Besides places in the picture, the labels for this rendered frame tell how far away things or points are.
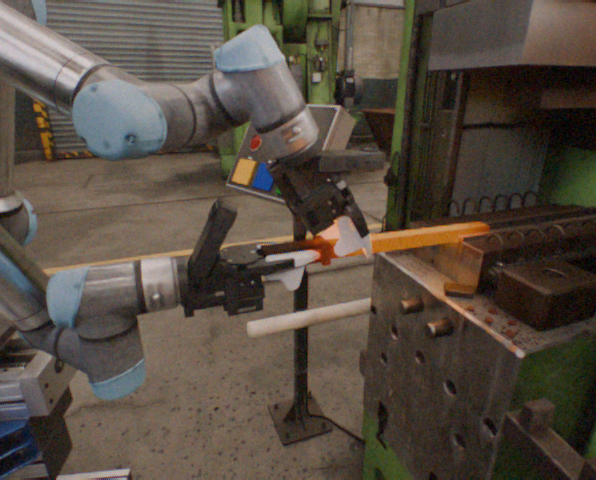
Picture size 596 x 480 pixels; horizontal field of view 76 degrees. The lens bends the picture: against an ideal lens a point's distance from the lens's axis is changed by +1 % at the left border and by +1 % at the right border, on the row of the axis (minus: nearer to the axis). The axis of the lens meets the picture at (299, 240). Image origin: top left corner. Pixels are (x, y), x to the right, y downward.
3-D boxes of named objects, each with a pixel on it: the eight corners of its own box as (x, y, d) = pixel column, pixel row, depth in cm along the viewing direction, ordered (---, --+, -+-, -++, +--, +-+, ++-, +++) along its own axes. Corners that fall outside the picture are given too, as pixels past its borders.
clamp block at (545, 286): (538, 333, 54) (549, 293, 52) (492, 304, 62) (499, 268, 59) (597, 317, 58) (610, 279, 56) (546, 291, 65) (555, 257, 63)
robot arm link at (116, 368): (111, 355, 63) (99, 296, 59) (160, 377, 58) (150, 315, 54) (64, 385, 56) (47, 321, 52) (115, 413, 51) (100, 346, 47)
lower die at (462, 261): (475, 293, 65) (484, 247, 62) (406, 250, 82) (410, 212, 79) (637, 258, 78) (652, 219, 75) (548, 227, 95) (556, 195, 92)
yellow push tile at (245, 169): (246, 185, 111) (255, 161, 111) (231, 180, 117) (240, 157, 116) (250, 187, 113) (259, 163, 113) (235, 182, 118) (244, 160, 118)
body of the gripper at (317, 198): (298, 225, 61) (260, 162, 56) (341, 195, 62) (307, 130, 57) (316, 241, 55) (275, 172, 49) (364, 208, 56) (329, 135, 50)
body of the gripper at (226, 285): (255, 287, 63) (180, 299, 59) (253, 238, 60) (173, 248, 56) (268, 310, 56) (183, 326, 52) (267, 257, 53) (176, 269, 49)
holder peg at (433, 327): (432, 343, 61) (434, 329, 61) (421, 333, 64) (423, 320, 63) (452, 338, 63) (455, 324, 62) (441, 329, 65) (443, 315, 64)
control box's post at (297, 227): (296, 424, 151) (296, 147, 111) (293, 417, 154) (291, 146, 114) (305, 421, 152) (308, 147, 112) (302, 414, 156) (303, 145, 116)
